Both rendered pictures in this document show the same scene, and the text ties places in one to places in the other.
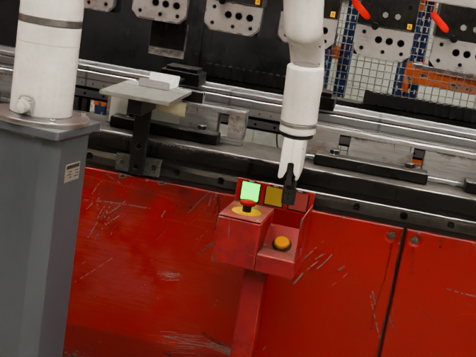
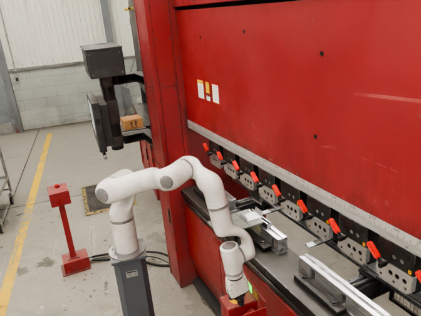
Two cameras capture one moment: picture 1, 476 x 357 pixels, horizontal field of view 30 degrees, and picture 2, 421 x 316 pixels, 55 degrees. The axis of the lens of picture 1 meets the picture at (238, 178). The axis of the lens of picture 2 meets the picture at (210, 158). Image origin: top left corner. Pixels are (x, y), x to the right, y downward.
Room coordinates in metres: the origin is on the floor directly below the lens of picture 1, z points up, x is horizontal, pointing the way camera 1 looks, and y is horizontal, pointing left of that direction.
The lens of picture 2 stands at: (1.17, -1.38, 2.14)
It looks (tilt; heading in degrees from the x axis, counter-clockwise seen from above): 20 degrees down; 58
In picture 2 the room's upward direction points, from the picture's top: 5 degrees counter-clockwise
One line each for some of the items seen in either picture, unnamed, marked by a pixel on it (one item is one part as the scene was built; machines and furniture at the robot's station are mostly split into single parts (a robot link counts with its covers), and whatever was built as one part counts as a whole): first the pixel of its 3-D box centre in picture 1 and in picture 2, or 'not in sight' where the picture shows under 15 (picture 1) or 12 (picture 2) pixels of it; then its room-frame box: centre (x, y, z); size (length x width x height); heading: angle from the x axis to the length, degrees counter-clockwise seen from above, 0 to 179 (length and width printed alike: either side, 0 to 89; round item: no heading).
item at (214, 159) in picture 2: not in sight; (220, 152); (2.50, 0.67, 1.26); 0.15 x 0.09 x 0.17; 83
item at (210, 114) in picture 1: (176, 115); (262, 230); (2.45, 0.20, 0.92); 0.39 x 0.06 x 0.10; 83
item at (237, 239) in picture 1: (263, 227); (242, 309); (2.08, -0.08, 0.75); 0.20 x 0.16 x 0.18; 78
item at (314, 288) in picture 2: (370, 166); (318, 293); (2.32, -0.34, 0.89); 0.30 x 0.05 x 0.03; 83
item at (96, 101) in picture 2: not in sight; (101, 120); (2.03, 1.53, 1.42); 0.45 x 0.12 x 0.36; 77
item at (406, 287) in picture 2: not in sight; (402, 261); (2.33, -0.72, 1.26); 0.15 x 0.09 x 0.17; 83
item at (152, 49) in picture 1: (168, 39); (256, 194); (2.45, 0.25, 1.13); 0.10 x 0.02 x 0.10; 83
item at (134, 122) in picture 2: not in sight; (131, 121); (2.70, 2.70, 1.04); 0.30 x 0.26 x 0.12; 74
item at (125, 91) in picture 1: (147, 92); (235, 222); (2.31, 0.27, 1.00); 0.26 x 0.18 x 0.01; 173
